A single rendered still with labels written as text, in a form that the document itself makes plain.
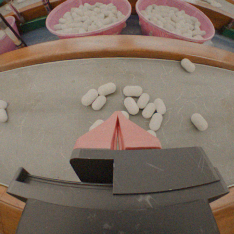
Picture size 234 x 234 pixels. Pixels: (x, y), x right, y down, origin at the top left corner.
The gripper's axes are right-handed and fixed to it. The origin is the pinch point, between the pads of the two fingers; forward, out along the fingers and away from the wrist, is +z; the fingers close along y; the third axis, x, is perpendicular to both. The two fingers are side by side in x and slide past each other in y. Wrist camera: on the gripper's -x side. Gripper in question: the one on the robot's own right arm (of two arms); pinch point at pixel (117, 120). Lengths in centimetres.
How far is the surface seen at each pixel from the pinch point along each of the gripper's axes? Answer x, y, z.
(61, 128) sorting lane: 6.0, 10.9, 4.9
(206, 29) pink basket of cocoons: -15.9, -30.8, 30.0
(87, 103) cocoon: 1.9, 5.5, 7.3
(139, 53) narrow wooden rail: -5.6, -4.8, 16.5
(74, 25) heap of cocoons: -13.9, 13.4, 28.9
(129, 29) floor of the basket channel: -12.7, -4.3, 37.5
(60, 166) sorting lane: 10.6, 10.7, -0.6
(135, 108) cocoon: 2.4, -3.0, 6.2
